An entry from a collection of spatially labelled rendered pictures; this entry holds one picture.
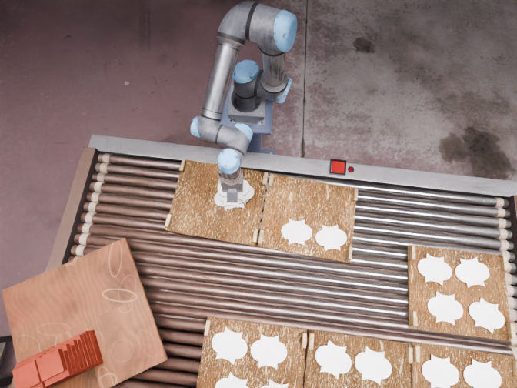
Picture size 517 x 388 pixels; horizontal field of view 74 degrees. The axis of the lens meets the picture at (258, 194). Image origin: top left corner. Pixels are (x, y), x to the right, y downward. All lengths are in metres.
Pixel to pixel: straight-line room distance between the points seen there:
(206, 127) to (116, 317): 0.80
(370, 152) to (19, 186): 2.68
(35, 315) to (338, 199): 1.32
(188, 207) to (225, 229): 0.20
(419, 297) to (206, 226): 0.96
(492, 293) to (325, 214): 0.77
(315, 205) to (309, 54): 1.90
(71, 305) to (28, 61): 2.55
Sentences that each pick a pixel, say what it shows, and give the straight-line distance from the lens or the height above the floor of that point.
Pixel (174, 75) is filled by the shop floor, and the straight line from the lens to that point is 3.14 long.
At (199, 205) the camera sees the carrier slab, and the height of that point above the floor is 0.94.
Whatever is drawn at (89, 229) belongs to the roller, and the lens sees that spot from 1.72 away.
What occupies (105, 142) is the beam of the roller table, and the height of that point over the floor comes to 0.92.
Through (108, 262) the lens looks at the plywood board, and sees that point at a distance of 1.52.
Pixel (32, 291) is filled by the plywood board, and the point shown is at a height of 1.04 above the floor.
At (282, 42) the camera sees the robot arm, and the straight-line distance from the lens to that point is 1.20.
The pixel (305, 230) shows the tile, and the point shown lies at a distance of 1.54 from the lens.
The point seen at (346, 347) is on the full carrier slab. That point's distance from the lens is 1.55.
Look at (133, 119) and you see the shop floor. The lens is 2.99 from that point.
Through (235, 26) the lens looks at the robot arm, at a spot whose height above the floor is 1.55.
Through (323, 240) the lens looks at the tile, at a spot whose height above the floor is 0.94.
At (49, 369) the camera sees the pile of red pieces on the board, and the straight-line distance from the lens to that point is 1.31.
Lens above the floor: 2.43
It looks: 72 degrees down
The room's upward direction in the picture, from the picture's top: 1 degrees clockwise
